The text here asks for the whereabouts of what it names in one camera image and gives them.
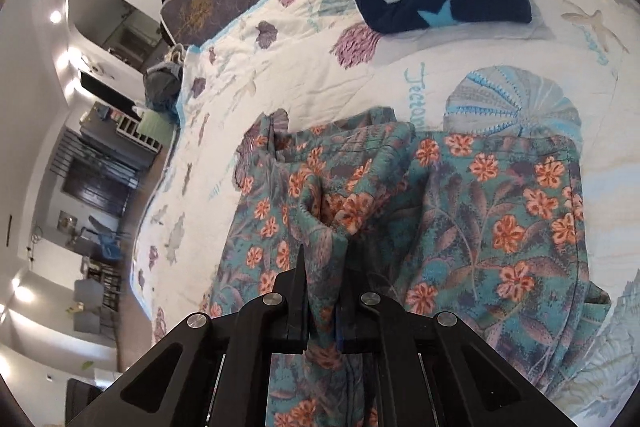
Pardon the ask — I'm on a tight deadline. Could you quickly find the arched wall mirror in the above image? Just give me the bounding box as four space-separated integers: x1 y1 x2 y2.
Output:
68 0 164 72

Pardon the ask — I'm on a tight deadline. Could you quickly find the teal floral patterned garment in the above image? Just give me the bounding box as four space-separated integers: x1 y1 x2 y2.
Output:
209 107 611 426

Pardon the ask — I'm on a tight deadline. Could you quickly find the blue grey clothes pile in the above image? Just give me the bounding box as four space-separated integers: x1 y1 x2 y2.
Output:
143 44 186 122

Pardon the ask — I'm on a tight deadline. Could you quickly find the white seashell quilt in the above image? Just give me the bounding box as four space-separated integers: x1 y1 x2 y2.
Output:
131 0 639 426

